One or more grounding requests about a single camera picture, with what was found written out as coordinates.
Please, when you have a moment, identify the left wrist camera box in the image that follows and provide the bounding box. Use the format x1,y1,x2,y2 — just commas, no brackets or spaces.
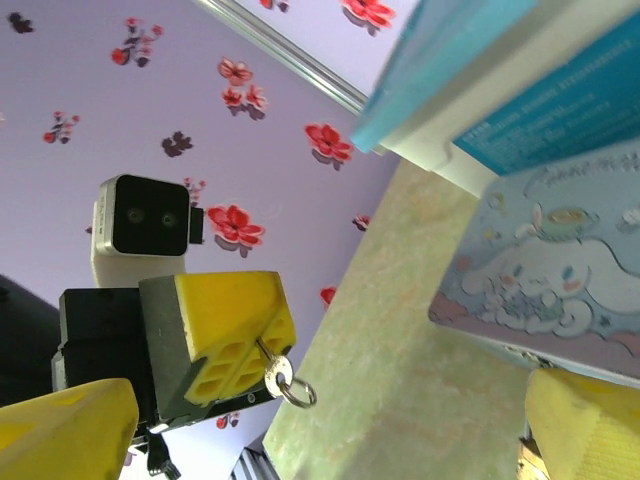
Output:
89,173,206,289

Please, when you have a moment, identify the blue lidded storage box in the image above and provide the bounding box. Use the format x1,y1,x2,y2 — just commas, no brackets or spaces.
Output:
349,0,640,197

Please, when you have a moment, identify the aluminium corner post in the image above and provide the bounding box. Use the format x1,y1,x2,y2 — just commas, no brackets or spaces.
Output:
194,0,372,117

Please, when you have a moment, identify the small metal key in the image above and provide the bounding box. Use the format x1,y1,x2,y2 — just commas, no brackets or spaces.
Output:
255,337,318,409

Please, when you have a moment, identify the aluminium frame rail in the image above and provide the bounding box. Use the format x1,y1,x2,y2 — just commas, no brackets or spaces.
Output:
238,447,281,480

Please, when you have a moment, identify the cartoon tin box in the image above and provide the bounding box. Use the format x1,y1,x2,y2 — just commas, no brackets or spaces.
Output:
428,149,640,391

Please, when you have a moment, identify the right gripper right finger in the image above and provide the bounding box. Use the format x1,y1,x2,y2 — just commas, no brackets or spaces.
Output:
524,369,640,480

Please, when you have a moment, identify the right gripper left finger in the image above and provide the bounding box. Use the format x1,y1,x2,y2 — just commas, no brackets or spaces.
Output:
0,378,140,480

